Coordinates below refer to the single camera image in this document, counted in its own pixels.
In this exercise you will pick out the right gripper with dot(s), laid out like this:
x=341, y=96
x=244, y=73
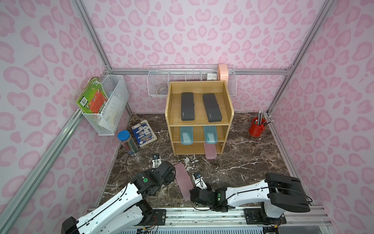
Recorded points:
x=197, y=192

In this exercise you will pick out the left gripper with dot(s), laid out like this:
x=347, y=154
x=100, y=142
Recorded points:
x=166, y=170

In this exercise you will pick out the pink pencil case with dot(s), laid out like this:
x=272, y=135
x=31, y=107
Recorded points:
x=184, y=181
x=210, y=151

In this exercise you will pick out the teal pencil case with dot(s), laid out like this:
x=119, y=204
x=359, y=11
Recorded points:
x=211, y=135
x=186, y=135

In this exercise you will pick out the black pencil case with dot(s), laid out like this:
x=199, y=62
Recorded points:
x=212, y=108
x=187, y=107

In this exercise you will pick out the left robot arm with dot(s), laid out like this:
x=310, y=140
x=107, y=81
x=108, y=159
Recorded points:
x=127, y=208

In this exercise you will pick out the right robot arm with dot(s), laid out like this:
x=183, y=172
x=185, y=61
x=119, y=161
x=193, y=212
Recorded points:
x=276, y=193

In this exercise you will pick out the blue-lid pencil tube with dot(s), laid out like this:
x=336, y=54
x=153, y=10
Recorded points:
x=128, y=143

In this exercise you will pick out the wooden three-tier shelf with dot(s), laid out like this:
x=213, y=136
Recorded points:
x=175, y=122

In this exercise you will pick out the white mesh side basket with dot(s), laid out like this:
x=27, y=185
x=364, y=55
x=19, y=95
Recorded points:
x=106, y=122

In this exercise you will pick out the red pen holder cup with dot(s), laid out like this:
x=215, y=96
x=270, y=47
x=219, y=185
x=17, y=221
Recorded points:
x=256, y=130

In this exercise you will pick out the green red book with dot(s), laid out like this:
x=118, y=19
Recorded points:
x=93, y=98

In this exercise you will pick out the small white card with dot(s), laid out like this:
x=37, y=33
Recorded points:
x=211, y=76

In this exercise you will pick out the pink box in basket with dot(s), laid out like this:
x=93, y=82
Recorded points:
x=223, y=73

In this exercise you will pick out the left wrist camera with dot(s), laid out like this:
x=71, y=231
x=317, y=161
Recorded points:
x=156, y=160

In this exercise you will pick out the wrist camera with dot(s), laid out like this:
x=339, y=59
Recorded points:
x=156, y=160
x=198, y=181

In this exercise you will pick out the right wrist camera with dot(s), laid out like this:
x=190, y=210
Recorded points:
x=198, y=181

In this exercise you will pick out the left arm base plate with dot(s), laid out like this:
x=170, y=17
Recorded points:
x=152, y=216

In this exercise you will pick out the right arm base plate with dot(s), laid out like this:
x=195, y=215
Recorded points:
x=257, y=216

